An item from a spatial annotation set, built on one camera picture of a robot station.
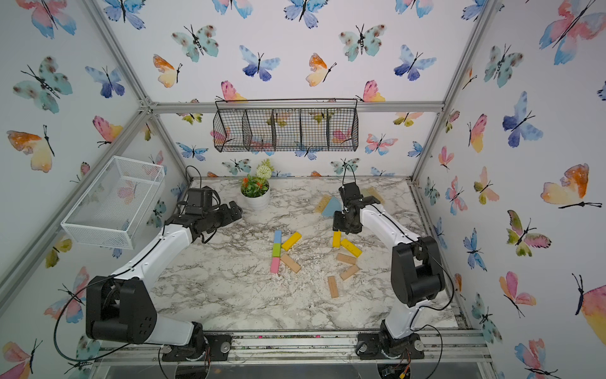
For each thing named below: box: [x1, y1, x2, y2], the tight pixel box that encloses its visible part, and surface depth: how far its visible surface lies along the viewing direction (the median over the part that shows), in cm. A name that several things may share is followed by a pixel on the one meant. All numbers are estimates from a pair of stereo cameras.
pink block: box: [270, 257, 281, 274], surface depth 93 cm
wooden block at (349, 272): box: [340, 264, 360, 282], surface depth 92 cm
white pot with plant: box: [240, 158, 275, 210], surface depth 103 cm
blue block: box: [274, 229, 282, 244], surface depth 101 cm
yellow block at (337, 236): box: [332, 229, 342, 248], surface depth 100 cm
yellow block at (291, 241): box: [281, 232, 303, 252], surface depth 100 cm
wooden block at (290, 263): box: [280, 254, 302, 274], surface depth 93 cm
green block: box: [273, 243, 282, 258], surface depth 97 cm
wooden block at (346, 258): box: [336, 252, 358, 266], surface depth 95 cm
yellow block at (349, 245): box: [340, 238, 363, 258], surface depth 98 cm
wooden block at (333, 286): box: [327, 275, 340, 298], surface depth 88 cm
